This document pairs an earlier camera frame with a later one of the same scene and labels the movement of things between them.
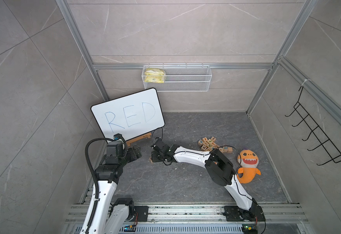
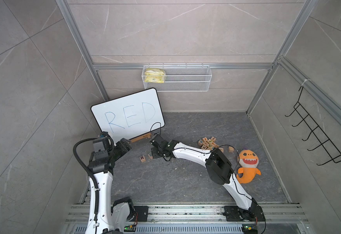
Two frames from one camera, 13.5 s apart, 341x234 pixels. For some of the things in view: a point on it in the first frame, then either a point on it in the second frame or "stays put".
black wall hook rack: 336,156 stays put
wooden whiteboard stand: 129,142 stays put
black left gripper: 133,153 to 122,146
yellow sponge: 154,75 stays put
